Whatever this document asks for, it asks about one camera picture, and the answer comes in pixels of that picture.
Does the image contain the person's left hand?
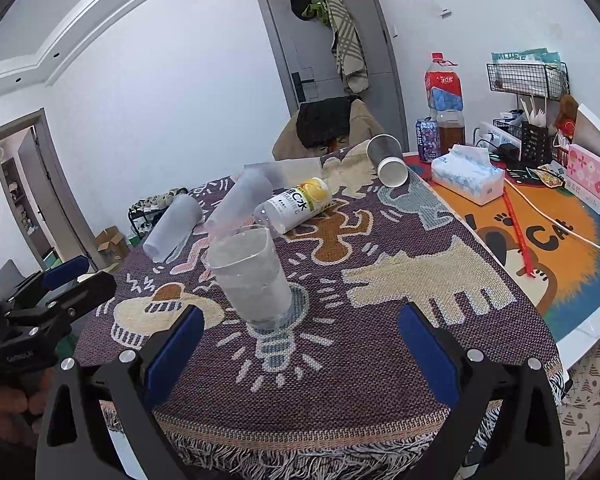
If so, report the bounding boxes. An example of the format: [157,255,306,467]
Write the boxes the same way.
[0,374,54,449]

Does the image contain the brown cardboard box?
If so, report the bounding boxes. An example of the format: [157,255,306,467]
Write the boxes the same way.
[96,226,130,263]

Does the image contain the black utensil holder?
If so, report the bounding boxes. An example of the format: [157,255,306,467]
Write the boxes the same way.
[521,121,551,168]

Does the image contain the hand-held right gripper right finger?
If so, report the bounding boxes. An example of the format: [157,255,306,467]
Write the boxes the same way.
[398,302,567,480]

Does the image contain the white cable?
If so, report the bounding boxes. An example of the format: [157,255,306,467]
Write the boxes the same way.
[502,175,600,253]

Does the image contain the black garment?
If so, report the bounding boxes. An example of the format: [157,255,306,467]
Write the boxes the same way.
[296,96,353,148]

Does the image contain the clear glass cup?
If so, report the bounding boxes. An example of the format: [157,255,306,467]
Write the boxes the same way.
[201,226,294,332]

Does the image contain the frosted plastic cup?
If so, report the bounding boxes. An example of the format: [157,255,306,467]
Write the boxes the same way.
[145,194,203,262]
[203,167,274,241]
[244,156,323,191]

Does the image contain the small black wire basket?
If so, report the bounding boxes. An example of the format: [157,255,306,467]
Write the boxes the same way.
[492,117,526,141]

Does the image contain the teal packets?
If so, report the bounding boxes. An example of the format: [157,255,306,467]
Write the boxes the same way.
[491,49,563,67]

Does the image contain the large bottle red label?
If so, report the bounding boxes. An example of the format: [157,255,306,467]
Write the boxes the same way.
[425,52,467,153]

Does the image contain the white paper cup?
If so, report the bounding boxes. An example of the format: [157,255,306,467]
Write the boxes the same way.
[366,134,409,188]

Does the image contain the printed woven blanket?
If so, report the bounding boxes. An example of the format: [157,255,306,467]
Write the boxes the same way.
[75,147,568,480]

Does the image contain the white blue tissue pack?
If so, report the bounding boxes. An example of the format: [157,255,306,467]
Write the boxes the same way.
[431,144,506,206]

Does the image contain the plaid scarf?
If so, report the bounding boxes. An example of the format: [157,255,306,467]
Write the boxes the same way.
[319,0,370,96]

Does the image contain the white power strip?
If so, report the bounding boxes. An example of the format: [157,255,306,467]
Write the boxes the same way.
[472,121,523,148]

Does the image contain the snack packet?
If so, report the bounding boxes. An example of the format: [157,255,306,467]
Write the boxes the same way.
[536,162,568,188]

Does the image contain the orange cat table mat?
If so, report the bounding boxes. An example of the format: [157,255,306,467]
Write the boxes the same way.
[405,152,600,341]

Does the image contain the white plastic cutlery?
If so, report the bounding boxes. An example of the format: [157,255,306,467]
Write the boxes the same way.
[520,95,548,126]

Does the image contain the purple drink can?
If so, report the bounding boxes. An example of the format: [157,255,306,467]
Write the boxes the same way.
[416,118,442,162]

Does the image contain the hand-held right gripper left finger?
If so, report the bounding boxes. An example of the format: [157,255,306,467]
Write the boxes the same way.
[34,304,206,480]

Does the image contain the black door lock handle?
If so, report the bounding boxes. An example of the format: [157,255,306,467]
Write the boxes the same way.
[291,71,313,103]

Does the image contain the patterned grey fabric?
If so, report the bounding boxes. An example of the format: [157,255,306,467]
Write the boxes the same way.
[557,340,600,480]

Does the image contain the white bottle yellow label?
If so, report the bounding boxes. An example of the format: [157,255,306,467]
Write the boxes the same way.
[254,177,331,236]

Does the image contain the grey door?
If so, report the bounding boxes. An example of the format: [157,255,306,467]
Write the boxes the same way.
[251,0,408,153]

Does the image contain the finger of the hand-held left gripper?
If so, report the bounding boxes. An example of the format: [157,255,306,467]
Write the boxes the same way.
[5,271,117,327]
[0,255,91,312]

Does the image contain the pink floral box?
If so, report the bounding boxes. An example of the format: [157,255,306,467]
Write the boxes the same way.
[565,144,600,215]

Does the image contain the green hanging item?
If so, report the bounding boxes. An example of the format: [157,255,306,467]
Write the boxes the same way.
[302,0,332,26]

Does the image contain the shoe rack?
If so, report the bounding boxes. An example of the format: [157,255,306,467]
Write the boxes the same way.
[129,187,188,238]

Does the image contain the red stick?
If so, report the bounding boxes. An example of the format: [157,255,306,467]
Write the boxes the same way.
[502,192,536,277]

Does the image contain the white cardboard box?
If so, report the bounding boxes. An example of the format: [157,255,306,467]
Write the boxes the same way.
[572,104,600,158]

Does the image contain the brown plush toy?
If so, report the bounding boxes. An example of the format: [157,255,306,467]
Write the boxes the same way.
[554,95,580,133]

